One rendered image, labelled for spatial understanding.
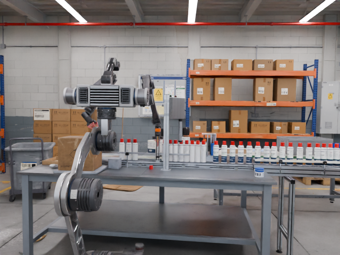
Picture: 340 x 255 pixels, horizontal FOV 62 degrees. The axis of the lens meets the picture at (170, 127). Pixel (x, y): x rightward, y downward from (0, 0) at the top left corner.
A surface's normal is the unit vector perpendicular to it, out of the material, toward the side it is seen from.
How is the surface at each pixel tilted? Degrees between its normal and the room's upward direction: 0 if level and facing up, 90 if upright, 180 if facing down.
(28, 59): 90
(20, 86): 90
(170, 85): 90
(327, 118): 90
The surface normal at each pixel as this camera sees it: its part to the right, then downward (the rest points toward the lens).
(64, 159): -0.06, 0.05
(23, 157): 0.28, 0.11
